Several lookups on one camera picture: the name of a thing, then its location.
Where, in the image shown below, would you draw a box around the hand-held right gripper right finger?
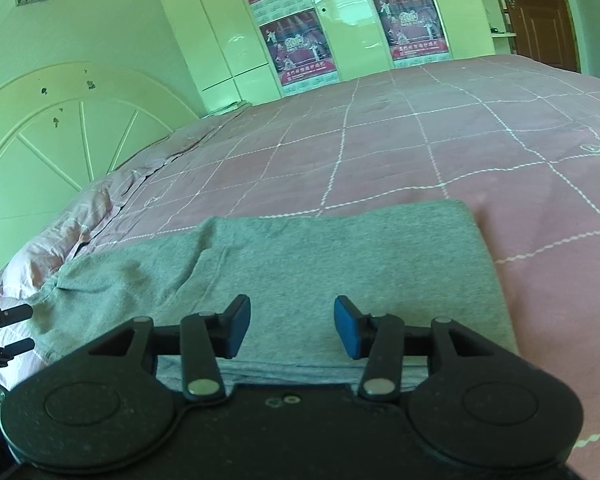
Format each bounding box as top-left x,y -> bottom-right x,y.
333,296 -> 501,404

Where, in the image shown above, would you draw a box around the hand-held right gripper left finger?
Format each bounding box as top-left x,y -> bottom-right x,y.
87,294 -> 252,404

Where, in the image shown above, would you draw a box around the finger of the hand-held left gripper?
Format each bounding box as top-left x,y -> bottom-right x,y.
0,338 -> 36,365
0,303 -> 34,330

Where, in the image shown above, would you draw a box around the grey pants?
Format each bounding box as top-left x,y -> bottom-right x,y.
27,199 -> 521,394

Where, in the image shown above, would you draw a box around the pink checked pillow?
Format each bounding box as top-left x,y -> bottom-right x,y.
0,125 -> 221,313

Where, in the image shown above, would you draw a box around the white arched headboard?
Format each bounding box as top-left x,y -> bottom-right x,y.
0,62 -> 202,292

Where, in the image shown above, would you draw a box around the pink checked bed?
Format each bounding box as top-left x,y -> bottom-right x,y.
0,52 -> 600,463

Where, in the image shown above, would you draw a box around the white glossy wardrobe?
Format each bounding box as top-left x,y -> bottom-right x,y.
147,0 -> 499,117

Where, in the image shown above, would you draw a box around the white corner shelf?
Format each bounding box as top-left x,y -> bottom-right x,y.
467,0 -> 519,57

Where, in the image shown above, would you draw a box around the brown wooden door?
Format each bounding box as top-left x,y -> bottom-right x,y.
490,0 -> 582,74

